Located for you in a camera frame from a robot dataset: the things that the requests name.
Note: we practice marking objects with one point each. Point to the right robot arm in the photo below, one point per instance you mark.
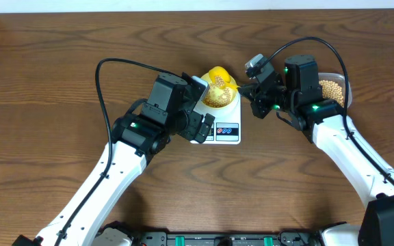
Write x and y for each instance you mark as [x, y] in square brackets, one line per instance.
[298, 93]

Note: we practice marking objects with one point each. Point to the clear plastic container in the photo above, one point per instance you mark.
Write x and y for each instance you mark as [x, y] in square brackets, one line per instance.
[340, 79]

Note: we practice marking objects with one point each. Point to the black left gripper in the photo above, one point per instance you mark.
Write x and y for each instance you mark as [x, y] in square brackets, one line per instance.
[189, 131]

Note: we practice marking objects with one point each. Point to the yellow plastic measuring scoop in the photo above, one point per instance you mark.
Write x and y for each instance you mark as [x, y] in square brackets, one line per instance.
[220, 71]

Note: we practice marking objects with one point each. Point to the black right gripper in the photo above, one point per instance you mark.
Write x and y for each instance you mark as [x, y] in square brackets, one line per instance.
[253, 92]

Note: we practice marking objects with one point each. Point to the pale yellow bowl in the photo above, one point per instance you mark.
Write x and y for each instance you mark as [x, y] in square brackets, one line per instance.
[231, 94]

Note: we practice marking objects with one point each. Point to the soybeans in bowl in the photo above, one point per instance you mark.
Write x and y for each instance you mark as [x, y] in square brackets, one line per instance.
[217, 97]

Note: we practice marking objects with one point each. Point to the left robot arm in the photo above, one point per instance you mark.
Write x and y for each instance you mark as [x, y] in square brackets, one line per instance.
[136, 137]

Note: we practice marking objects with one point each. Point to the soybeans in container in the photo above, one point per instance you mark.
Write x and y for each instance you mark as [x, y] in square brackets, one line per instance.
[332, 90]

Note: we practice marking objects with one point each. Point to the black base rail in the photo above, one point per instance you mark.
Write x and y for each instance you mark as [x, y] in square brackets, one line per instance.
[118, 234]

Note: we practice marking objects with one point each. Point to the white digital kitchen scale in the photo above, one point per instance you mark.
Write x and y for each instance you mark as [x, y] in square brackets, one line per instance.
[226, 128]

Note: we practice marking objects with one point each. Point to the soybeans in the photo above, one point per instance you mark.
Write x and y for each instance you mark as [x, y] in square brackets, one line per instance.
[332, 90]
[217, 97]
[219, 82]

